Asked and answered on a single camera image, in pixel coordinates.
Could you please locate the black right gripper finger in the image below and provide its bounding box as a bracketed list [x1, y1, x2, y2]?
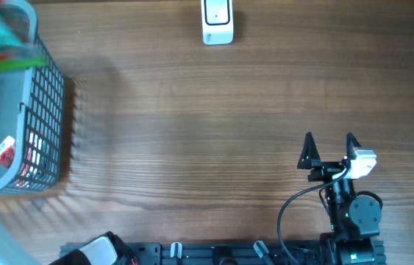
[297, 132, 321, 169]
[346, 132, 361, 159]

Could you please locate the small red candy pack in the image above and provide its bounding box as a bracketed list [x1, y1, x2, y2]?
[0, 135, 15, 168]

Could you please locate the green snack bag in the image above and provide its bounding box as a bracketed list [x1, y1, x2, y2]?
[0, 53, 48, 72]

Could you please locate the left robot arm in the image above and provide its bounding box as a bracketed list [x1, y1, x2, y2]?
[0, 223, 138, 265]

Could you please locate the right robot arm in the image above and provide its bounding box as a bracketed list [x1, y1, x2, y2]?
[297, 132, 383, 264]

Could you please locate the white barcode scanner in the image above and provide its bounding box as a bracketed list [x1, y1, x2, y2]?
[201, 0, 234, 46]

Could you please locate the grey plastic shopping basket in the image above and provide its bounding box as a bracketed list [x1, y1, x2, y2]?
[0, 0, 65, 194]

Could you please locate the black right camera cable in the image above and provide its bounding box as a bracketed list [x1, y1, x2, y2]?
[276, 166, 351, 265]

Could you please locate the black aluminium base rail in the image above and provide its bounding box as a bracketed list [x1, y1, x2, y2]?
[58, 239, 388, 265]

